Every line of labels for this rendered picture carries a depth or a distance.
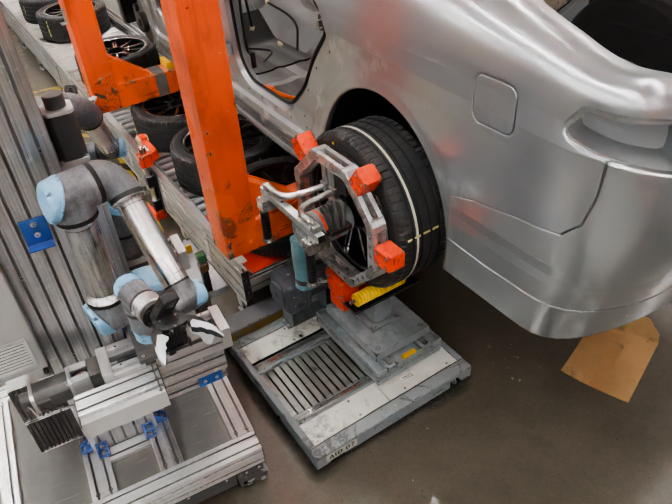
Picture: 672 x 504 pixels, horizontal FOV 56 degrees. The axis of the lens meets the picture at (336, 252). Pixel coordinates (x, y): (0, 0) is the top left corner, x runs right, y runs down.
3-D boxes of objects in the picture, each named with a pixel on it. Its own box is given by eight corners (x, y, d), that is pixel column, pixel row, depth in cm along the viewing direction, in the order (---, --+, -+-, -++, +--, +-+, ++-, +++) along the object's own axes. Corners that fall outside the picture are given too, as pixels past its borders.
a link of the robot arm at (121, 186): (118, 155, 180) (204, 304, 182) (82, 170, 174) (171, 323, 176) (125, 141, 170) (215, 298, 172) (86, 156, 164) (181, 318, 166)
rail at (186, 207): (260, 292, 318) (254, 258, 304) (244, 300, 314) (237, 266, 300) (108, 122, 484) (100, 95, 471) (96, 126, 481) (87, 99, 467)
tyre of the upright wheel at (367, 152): (337, 110, 273) (368, 247, 298) (290, 127, 264) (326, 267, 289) (434, 118, 219) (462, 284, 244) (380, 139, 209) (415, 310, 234)
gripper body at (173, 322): (194, 347, 153) (169, 322, 161) (191, 319, 148) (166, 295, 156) (166, 360, 149) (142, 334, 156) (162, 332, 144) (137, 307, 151)
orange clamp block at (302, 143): (321, 149, 247) (311, 129, 247) (304, 156, 243) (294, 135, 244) (315, 155, 253) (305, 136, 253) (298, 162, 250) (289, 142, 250)
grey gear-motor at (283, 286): (362, 305, 319) (360, 251, 297) (291, 342, 302) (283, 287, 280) (342, 287, 331) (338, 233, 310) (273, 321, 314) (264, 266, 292)
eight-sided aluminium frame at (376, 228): (388, 303, 247) (387, 184, 213) (374, 310, 244) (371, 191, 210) (314, 237, 283) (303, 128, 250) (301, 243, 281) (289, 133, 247)
